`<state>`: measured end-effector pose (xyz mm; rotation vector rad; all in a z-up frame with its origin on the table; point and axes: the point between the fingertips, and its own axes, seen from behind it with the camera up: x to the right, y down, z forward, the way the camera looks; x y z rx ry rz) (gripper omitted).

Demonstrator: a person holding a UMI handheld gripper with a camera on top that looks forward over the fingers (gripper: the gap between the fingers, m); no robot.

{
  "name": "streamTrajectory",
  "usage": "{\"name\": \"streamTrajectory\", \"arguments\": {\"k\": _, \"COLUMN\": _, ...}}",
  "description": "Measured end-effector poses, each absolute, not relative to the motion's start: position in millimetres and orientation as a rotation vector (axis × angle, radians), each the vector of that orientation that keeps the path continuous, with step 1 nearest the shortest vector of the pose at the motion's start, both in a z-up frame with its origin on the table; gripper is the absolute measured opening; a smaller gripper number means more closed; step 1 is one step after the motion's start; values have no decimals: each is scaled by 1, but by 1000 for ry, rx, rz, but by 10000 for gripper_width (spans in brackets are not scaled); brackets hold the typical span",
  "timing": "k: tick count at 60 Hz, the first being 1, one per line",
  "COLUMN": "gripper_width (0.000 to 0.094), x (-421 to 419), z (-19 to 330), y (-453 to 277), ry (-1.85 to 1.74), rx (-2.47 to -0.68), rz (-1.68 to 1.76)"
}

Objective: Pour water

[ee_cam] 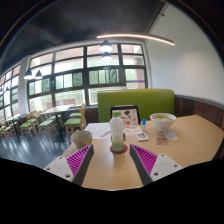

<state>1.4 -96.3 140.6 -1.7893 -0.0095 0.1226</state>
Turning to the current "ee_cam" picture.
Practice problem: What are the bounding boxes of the black-framed picture stand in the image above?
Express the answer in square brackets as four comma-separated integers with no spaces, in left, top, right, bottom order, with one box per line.
[110,105,141,129]

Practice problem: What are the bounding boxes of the long curved ceiling light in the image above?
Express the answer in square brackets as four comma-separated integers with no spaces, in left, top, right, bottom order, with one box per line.
[96,32,176,47]

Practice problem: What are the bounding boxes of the beige paper cup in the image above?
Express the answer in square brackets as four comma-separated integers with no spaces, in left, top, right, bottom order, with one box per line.
[70,130,93,150]

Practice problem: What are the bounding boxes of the black pendant lamps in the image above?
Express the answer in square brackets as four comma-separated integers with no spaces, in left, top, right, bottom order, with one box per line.
[23,39,114,81]

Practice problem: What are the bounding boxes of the white card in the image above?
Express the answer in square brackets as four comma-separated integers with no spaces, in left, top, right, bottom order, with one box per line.
[163,130,179,141]

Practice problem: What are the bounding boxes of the clear green-capped drink bottle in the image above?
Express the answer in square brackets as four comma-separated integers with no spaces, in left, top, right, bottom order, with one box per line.
[109,111,126,153]

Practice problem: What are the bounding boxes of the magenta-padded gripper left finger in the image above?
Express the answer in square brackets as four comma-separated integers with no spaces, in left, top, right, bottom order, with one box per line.
[43,143,95,187]

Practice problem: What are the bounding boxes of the white paper sheet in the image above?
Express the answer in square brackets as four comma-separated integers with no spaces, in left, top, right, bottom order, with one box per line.
[83,122,113,140]

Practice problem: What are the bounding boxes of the green-seated wooden chairs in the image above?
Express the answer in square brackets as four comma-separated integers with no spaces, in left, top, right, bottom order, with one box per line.
[0,103,88,143]

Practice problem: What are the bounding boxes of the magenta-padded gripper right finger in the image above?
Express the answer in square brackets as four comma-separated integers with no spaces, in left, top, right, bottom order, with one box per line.
[129,143,184,186]

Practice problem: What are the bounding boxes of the wooden dining table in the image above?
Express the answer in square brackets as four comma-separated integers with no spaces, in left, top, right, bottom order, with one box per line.
[41,104,74,143]

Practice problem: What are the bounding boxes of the green upholstered bench backrest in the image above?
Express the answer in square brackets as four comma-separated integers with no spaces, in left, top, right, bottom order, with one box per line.
[97,88,176,123]

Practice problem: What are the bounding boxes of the pink card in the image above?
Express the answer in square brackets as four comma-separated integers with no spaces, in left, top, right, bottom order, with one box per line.
[155,137,169,146]

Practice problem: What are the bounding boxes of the small white handheld device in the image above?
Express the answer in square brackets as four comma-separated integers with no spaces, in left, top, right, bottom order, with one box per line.
[135,132,149,142]

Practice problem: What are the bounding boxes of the white ceramic bowl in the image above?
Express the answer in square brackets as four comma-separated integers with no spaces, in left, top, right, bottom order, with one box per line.
[149,112,177,132]

